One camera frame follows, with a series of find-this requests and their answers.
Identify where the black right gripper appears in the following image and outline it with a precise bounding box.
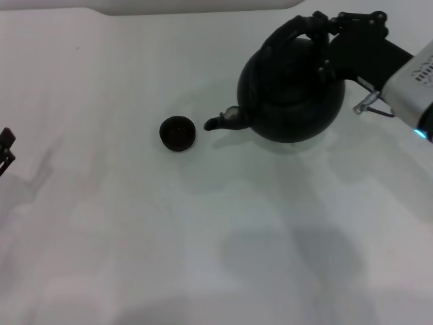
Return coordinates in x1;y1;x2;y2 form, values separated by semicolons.
311;10;415;86

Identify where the black round teapot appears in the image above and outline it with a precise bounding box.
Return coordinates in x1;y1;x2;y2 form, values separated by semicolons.
202;14;347;144

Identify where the small dark teacup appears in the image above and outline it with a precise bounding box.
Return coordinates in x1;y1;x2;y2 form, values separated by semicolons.
158;115;198;153

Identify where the silver plug with black cable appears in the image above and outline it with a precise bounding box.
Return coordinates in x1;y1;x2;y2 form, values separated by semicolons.
352;90;396;118

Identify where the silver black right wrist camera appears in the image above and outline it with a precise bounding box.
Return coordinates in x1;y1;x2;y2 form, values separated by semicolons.
378;43;433;132

